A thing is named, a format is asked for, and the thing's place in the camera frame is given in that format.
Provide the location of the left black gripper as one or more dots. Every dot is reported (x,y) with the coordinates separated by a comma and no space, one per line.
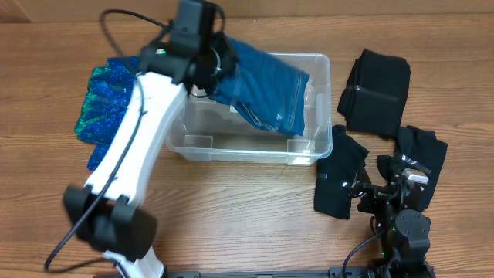
(226,52)

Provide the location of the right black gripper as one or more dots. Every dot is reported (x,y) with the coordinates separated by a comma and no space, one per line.
(373,193)

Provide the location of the blue denim jeans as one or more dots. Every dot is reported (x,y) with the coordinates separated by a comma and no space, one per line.
(264,90)

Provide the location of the shiny blue sequin fabric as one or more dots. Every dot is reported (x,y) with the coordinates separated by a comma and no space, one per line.
(108,95)

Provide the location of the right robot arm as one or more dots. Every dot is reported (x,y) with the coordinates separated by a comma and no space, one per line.
(396,222)

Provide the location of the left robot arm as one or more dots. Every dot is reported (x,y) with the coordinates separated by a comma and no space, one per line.
(107,211)

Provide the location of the black taped garment right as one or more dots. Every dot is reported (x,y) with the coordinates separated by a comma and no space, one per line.
(424,148)

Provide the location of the clear plastic storage bin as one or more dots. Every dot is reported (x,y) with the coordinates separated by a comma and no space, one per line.
(209,131)

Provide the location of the large folded black garment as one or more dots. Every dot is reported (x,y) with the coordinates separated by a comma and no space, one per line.
(374,98)

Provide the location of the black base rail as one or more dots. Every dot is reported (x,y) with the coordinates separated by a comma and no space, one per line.
(332,272)

